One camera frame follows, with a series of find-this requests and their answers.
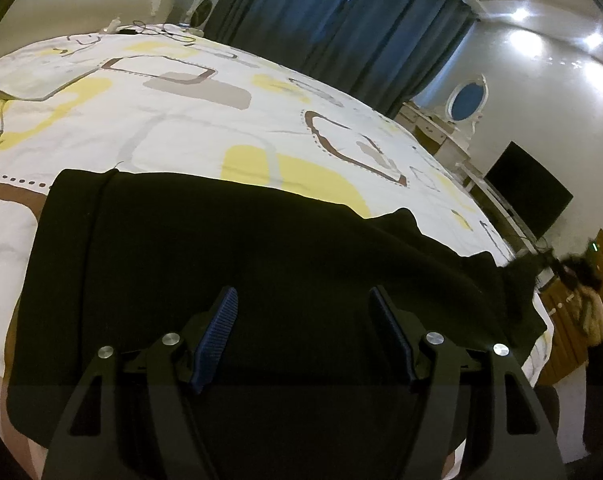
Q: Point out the blue curtain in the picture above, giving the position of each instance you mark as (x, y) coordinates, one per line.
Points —
(331, 25)

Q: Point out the white round fan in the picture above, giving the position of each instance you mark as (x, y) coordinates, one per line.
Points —
(200, 12)

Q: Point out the wooden door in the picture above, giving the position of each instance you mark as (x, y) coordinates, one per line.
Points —
(564, 330)

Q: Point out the person's right forearm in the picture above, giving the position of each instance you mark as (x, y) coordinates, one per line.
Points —
(599, 385)

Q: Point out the printed bed cover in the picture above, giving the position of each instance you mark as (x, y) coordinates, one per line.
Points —
(181, 110)

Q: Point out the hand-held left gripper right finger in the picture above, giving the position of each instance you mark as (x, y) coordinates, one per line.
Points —
(394, 332)

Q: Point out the ceiling light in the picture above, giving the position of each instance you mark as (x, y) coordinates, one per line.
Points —
(595, 42)
(520, 12)
(524, 40)

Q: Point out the black television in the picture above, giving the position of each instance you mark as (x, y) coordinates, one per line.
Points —
(529, 192)

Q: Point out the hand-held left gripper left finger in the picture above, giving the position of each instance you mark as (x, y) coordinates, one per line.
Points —
(216, 332)

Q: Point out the black pants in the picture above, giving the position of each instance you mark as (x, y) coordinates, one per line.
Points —
(231, 240)

